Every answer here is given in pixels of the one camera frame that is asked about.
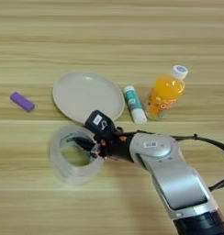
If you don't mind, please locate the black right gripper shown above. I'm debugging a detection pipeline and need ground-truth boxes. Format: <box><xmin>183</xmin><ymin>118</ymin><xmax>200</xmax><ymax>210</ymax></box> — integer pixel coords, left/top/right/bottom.
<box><xmin>66</xmin><ymin>127</ymin><xmax>136</xmax><ymax>162</ymax></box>

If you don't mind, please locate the clear adhesive tape roll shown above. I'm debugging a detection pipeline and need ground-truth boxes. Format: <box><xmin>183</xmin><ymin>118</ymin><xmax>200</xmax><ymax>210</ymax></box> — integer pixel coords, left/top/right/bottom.
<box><xmin>49</xmin><ymin>124</ymin><xmax>106</xmax><ymax>186</ymax></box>

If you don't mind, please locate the orange juice bottle white cap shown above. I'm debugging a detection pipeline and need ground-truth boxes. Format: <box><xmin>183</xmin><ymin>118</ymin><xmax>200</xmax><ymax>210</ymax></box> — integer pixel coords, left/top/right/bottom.
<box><xmin>145</xmin><ymin>64</ymin><xmax>189</xmax><ymax>121</ymax></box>

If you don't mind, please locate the small black box white label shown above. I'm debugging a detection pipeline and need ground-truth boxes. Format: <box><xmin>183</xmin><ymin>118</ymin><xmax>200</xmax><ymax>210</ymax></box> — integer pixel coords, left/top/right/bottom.
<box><xmin>84</xmin><ymin>109</ymin><xmax>117</xmax><ymax>140</ymax></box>

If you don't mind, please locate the round beige plate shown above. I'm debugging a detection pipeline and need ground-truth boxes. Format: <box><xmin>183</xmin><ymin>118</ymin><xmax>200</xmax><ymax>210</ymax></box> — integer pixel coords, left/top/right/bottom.
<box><xmin>51</xmin><ymin>71</ymin><xmax>126</xmax><ymax>124</ymax></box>

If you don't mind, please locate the green white glue stick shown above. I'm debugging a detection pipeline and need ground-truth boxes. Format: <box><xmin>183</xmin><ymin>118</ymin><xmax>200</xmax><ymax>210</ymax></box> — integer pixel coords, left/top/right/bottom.
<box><xmin>122</xmin><ymin>85</ymin><xmax>148</xmax><ymax>125</ymax></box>

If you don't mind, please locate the purple rectangular eraser block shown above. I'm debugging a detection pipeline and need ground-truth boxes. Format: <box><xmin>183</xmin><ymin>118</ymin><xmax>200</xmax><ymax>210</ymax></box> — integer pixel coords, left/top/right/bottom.
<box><xmin>9</xmin><ymin>91</ymin><xmax>36</xmax><ymax>113</ymax></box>

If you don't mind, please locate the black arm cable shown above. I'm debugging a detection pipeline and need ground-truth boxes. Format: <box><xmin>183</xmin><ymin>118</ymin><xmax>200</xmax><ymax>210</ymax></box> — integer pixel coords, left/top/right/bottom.
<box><xmin>117</xmin><ymin>129</ymin><xmax>224</xmax><ymax>193</ymax></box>

